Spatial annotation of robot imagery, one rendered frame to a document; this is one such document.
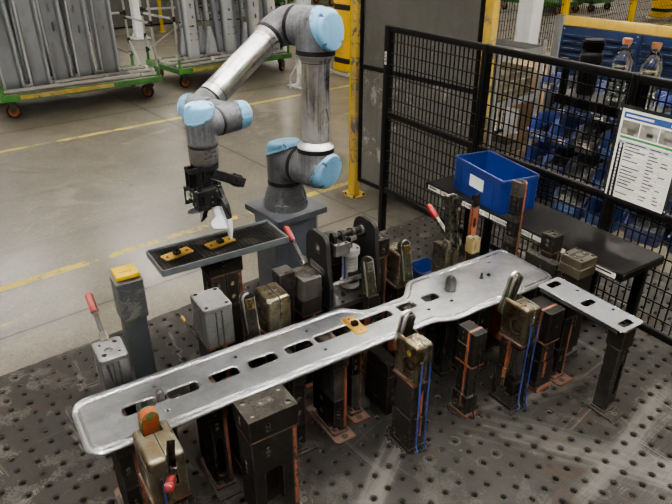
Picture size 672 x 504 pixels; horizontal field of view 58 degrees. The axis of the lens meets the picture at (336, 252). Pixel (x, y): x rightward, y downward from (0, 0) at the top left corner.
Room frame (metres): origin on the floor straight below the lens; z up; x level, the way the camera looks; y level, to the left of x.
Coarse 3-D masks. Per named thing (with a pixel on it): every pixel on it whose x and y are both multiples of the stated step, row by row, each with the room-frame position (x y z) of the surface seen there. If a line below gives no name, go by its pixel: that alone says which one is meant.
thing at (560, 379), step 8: (560, 304) 1.51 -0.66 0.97; (568, 312) 1.48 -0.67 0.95; (576, 312) 1.51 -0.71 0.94; (568, 320) 1.50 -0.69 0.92; (568, 328) 1.50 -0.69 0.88; (560, 336) 1.49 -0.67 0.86; (568, 336) 1.51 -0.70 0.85; (560, 344) 1.49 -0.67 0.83; (560, 352) 1.49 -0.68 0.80; (560, 360) 1.50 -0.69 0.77; (552, 368) 1.50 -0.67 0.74; (560, 368) 1.50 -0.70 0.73; (552, 376) 1.49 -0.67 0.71; (560, 376) 1.50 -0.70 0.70; (568, 376) 1.50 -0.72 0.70; (560, 384) 1.46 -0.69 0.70
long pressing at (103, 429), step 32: (480, 256) 1.73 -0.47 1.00; (512, 256) 1.74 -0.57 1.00; (416, 288) 1.54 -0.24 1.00; (480, 288) 1.54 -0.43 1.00; (320, 320) 1.37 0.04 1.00; (384, 320) 1.37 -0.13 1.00; (416, 320) 1.37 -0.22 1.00; (448, 320) 1.39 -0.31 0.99; (224, 352) 1.23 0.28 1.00; (256, 352) 1.23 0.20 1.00; (320, 352) 1.23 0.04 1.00; (352, 352) 1.24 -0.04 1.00; (128, 384) 1.11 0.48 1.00; (160, 384) 1.11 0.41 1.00; (224, 384) 1.11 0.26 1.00; (256, 384) 1.11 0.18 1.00; (96, 416) 1.01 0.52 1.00; (128, 416) 1.01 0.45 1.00; (160, 416) 1.01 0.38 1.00; (192, 416) 1.01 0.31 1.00; (96, 448) 0.92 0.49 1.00
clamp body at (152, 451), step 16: (160, 432) 0.90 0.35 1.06; (144, 448) 0.85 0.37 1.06; (160, 448) 0.86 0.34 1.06; (176, 448) 0.85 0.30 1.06; (144, 464) 0.83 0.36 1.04; (160, 464) 0.82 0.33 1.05; (176, 464) 0.84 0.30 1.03; (144, 480) 0.86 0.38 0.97; (160, 480) 0.82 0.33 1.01; (160, 496) 0.82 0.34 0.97; (176, 496) 0.83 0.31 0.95
